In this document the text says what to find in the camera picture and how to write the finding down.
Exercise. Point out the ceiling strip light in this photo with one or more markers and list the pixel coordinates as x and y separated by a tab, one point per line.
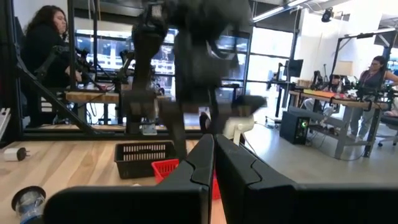
270	12

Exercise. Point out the black computer tower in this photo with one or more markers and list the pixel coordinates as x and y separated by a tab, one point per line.
292	127

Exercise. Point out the black office chair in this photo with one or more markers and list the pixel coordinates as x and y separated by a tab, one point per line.
388	124

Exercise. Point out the black plastic basket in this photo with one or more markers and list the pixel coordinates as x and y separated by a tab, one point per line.
136	168

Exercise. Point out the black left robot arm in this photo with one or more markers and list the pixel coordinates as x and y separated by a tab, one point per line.
146	62

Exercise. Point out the black background robot arm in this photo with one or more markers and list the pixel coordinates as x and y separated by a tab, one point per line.
77	62

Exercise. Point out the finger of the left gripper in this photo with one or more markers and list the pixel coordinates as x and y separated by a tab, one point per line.
245	104
175	124

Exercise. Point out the white cylindrical lamp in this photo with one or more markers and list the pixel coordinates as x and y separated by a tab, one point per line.
239	124

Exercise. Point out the silver aluminium extrusion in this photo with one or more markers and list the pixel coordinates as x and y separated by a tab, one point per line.
4	123

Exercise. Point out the black ceiling spotlight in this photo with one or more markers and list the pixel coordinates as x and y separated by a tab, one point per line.
326	15

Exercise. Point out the black computer monitor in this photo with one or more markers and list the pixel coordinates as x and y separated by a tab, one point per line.
295	68

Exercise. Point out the person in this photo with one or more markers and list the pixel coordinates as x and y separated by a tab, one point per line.
43	46
371	81
334	82

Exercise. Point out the wooden table grey legs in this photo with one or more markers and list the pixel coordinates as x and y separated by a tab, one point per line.
342	102

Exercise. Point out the wooden workbench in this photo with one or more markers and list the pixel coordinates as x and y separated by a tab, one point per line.
93	97

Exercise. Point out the black background rig frame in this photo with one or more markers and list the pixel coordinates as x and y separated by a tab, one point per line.
367	34

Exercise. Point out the black capped hourglass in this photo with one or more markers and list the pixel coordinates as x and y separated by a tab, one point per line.
29	202

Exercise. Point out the red plastic basket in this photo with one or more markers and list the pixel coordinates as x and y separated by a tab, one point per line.
164	168

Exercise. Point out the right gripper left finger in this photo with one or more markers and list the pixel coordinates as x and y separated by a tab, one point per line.
140	205

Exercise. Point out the white black USB charger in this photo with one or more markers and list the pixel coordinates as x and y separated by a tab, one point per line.
12	154

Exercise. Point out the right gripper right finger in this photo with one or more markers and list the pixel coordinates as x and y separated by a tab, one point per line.
280	205

